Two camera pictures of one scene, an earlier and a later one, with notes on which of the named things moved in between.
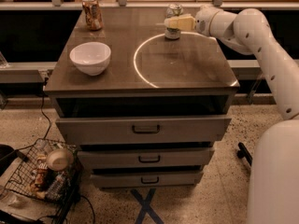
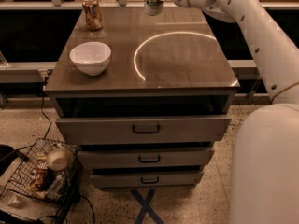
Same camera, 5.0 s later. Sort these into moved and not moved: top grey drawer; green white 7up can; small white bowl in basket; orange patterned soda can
Moved: green white 7up can
Not moved: top grey drawer; small white bowl in basket; orange patterned soda can
